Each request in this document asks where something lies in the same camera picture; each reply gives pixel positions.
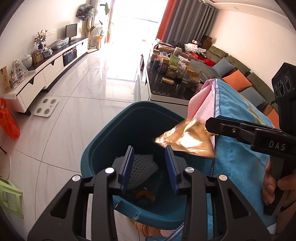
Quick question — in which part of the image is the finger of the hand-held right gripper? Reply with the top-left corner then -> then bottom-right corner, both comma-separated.
205,117 -> 284,144

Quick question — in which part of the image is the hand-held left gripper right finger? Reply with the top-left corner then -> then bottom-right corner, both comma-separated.
165,145 -> 274,241

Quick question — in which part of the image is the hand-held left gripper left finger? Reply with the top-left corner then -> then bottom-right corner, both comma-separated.
28,146 -> 135,241

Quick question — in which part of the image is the golden foil wrapper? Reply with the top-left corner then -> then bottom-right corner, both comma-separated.
154,118 -> 216,159

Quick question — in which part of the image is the teal plastic bin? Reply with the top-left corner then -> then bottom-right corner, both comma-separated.
81,101 -> 213,230

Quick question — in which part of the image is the person's right forearm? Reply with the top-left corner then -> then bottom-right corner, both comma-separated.
275,202 -> 296,235

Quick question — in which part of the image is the person's right hand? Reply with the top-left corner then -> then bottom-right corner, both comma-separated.
261,160 -> 296,207

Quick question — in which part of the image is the white foam fruit net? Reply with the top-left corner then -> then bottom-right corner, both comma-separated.
128,154 -> 160,189

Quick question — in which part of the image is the pink cloth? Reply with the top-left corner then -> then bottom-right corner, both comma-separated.
187,79 -> 219,121

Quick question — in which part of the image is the grey-blue cushion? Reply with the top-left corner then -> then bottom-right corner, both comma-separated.
240,88 -> 265,109

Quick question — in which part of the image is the orange peel scrap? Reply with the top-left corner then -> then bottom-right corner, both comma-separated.
135,190 -> 155,201

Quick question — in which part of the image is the blue floral tablecloth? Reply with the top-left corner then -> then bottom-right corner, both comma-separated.
144,79 -> 281,241

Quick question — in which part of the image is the olive green sofa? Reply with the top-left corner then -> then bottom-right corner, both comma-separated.
159,35 -> 281,130

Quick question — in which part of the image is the large orange cushion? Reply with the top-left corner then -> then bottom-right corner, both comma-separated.
222,70 -> 252,92

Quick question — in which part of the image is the blue cushion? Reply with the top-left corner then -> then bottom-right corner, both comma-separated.
211,57 -> 235,78

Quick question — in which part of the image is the red cloth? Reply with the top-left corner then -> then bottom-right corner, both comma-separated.
200,59 -> 216,68

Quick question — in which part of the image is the orange knitted cloth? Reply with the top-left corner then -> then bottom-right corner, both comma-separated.
134,221 -> 163,237

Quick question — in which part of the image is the dark glass coffee table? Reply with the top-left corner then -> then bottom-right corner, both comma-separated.
136,43 -> 208,106

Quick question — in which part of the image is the group of glass jars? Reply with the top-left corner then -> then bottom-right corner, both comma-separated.
148,47 -> 207,92

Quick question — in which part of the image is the white cloth pile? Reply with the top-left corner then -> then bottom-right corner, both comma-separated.
185,43 -> 206,53

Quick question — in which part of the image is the brown box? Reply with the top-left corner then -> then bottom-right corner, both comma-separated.
200,35 -> 213,48

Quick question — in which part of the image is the white bathroom scale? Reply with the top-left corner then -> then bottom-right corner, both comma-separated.
34,98 -> 59,116

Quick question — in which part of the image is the grey curtain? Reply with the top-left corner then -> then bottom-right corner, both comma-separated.
165,0 -> 218,47

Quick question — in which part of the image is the orange curtain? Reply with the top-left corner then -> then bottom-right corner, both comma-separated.
158,0 -> 177,42

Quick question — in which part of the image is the green plastic stool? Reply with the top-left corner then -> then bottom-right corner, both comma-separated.
0,177 -> 25,219

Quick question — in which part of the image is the white TV cabinet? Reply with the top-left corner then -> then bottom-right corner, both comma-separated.
2,37 -> 89,114

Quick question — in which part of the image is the orange plastic bag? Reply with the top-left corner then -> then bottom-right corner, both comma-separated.
0,98 -> 21,139

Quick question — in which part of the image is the tall leafy floor plant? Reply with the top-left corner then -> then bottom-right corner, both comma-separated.
90,2 -> 116,50

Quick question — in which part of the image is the clear plastic bag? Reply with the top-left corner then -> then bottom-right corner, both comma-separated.
50,37 -> 70,50

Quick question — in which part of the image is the clear plastic package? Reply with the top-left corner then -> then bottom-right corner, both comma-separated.
10,60 -> 29,88

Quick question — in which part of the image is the white ceramic jar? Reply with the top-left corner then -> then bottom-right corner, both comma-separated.
21,55 -> 33,69

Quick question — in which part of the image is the black monitor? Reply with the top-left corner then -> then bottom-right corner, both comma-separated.
65,23 -> 78,42

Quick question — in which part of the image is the tall printed box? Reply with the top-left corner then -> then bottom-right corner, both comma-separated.
0,66 -> 11,93

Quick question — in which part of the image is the small potted plant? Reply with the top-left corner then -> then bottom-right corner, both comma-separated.
34,30 -> 48,50

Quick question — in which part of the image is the covered standing fan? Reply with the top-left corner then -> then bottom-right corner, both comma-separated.
76,3 -> 94,37

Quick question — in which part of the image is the wooden photo frame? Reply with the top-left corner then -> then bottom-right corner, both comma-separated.
32,50 -> 43,64

